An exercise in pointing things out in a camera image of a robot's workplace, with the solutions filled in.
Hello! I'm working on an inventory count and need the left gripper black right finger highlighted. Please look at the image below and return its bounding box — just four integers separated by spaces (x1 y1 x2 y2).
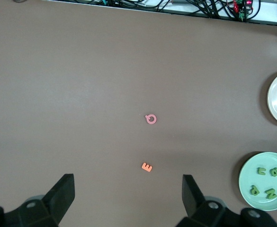
175 174 277 227

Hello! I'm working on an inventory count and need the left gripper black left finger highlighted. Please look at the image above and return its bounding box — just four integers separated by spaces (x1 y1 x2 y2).
0 173 76 227

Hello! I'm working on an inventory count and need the green foam letter N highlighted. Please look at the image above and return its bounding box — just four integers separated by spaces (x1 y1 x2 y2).
265 188 277 200

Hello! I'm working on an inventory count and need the orange foam letter E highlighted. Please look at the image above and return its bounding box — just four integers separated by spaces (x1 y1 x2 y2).
141 162 153 173

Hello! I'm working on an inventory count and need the green plate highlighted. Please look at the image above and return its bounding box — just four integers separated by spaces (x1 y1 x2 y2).
238 151 277 212

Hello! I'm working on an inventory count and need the pink foam letter Q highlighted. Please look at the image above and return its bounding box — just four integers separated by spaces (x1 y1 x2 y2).
144 113 158 125

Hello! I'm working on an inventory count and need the brown table cover mat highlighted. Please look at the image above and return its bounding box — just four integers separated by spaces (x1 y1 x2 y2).
0 0 277 227

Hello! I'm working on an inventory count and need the small electronics board red LED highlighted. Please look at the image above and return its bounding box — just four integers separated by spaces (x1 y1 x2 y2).
232 0 255 22

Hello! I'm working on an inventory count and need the black cable bundle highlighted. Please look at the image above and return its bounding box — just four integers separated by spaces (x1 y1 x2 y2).
12 0 277 24

